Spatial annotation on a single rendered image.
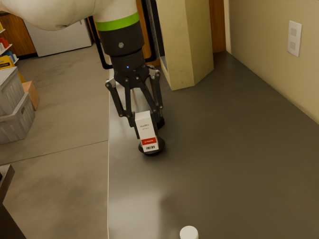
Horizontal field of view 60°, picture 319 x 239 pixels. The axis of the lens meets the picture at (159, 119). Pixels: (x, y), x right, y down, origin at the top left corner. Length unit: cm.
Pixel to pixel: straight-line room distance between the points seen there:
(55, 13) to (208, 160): 59
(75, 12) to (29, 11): 7
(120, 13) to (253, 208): 54
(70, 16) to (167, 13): 73
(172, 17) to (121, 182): 70
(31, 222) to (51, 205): 18
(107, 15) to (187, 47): 71
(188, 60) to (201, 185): 65
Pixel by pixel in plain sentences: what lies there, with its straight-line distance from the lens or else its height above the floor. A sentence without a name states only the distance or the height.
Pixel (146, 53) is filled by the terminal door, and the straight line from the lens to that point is 156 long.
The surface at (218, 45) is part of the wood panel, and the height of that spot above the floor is 98.
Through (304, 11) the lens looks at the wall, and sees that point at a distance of 107.
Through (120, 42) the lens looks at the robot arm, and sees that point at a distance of 59.
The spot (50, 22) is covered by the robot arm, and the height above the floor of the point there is 144.
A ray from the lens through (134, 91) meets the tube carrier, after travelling 97.
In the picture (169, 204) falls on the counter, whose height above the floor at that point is 94.
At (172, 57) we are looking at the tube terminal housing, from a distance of 125.
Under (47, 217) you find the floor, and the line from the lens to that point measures 230.
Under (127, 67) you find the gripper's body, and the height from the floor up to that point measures 130.
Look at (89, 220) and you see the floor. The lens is 212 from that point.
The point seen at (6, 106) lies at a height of 43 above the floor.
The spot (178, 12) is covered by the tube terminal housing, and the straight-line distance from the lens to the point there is 121.
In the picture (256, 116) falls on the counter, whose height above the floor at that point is 94.
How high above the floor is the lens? 151
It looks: 31 degrees down
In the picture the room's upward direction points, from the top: 12 degrees counter-clockwise
